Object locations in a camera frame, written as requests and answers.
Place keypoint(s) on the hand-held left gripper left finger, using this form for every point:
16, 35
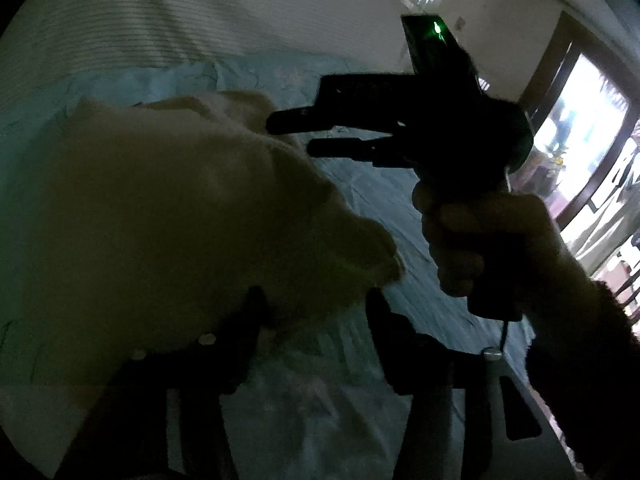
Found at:
250, 325

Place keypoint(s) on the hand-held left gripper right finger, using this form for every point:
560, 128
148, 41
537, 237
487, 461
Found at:
386, 325

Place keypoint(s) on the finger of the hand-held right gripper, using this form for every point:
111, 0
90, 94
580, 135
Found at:
350, 150
292, 120

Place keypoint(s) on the beige knit sweater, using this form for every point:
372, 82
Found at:
175, 230

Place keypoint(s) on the person's right forearm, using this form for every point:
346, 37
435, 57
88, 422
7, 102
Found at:
590, 350

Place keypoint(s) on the person's right hand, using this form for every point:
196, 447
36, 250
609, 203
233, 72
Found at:
475, 240

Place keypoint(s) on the light blue floral bedsheet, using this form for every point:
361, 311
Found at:
380, 210

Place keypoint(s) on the brown framed window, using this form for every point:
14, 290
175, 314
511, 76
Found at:
580, 120

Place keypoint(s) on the striped bed cover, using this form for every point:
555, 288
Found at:
200, 5

